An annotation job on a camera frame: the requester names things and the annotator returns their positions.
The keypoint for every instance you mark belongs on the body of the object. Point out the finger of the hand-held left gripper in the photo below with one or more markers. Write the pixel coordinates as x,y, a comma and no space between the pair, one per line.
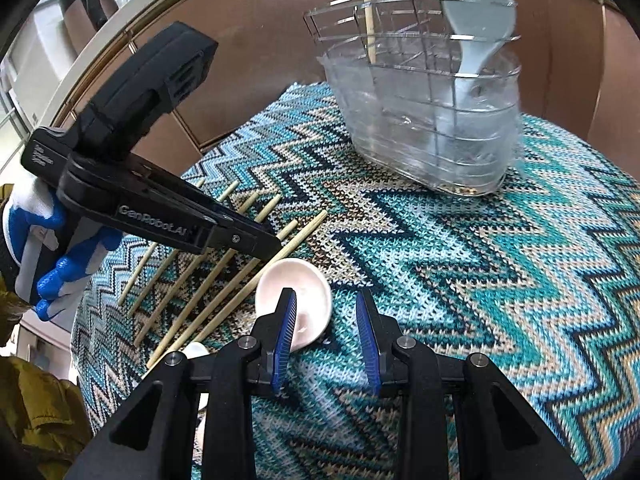
245,245
200,197

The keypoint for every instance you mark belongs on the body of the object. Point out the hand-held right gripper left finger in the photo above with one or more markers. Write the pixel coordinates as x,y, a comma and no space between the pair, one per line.
286,332

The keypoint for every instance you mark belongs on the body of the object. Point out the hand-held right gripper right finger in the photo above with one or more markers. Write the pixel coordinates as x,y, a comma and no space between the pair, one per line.
367,345

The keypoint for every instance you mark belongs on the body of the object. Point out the group of wooden chopsticks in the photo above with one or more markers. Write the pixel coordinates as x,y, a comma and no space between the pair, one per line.
225,300

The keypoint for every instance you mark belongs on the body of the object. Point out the single bamboo chopstick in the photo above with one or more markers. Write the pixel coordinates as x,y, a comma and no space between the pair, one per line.
367,10

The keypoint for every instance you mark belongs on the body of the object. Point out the pale blue plastic spoon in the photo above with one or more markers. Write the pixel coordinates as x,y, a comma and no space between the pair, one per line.
477,5

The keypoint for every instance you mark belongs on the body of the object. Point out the person's left hand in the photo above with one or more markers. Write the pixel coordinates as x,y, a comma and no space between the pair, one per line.
75,260

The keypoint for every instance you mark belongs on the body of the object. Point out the white kitchen countertop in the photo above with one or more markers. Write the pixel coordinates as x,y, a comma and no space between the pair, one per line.
107,42

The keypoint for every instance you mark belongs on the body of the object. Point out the white foam box with lid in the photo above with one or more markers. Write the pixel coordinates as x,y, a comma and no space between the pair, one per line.
40,60

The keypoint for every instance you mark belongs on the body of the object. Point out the teal zigzag knit mat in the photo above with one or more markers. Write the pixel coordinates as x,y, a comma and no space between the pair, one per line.
400,240

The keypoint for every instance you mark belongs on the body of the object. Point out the brown base cabinet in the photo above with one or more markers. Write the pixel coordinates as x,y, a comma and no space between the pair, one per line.
250,35

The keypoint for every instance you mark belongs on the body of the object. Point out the olive green jacket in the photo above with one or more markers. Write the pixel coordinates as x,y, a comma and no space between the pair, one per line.
35,410

